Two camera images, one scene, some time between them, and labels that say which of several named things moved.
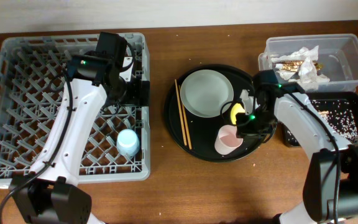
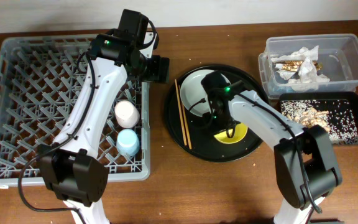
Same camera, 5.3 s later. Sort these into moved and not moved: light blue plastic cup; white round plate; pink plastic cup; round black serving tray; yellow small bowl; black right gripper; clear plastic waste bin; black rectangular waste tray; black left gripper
Moved: black right gripper; black left gripper; pink plastic cup; yellow small bowl
Not moved: black rectangular waste tray; round black serving tray; light blue plastic cup; white round plate; clear plastic waste bin
